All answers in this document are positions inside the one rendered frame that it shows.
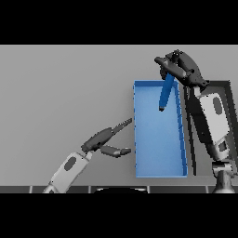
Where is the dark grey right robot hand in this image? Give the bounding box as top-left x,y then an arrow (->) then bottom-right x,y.
153,49 -> 210,92

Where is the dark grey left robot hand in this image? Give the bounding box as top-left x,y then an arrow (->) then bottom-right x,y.
81,117 -> 134,158

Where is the blue pipe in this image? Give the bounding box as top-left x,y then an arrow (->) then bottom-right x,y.
158,72 -> 175,112

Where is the blue bin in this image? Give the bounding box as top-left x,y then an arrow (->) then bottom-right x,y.
133,79 -> 189,179

